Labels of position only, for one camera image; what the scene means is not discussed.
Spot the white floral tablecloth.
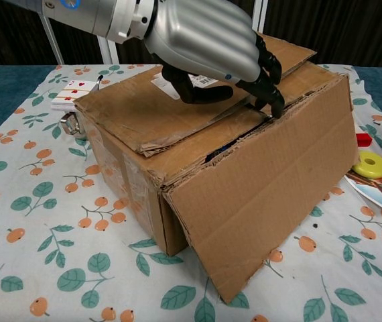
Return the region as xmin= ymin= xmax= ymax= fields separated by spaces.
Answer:
xmin=0 ymin=63 xmax=382 ymax=322

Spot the white metal frame post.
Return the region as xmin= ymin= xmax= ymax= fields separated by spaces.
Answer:
xmin=251 ymin=0 xmax=269 ymax=34
xmin=42 ymin=15 xmax=65 ymax=65
xmin=97 ymin=36 xmax=120 ymax=64

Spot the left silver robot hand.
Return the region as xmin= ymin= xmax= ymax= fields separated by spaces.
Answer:
xmin=143 ymin=0 xmax=285 ymax=119

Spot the yellow ring disc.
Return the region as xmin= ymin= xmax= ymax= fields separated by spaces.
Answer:
xmin=351 ymin=150 xmax=382 ymax=178

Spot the silver metal clip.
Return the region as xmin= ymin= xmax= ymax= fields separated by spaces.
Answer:
xmin=60 ymin=112 xmax=90 ymax=141

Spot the brown cardboard box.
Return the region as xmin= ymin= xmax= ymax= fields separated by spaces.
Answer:
xmin=73 ymin=32 xmax=359 ymax=305

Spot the banded playing card deck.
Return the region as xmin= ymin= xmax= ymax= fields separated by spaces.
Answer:
xmin=50 ymin=79 xmax=94 ymax=111

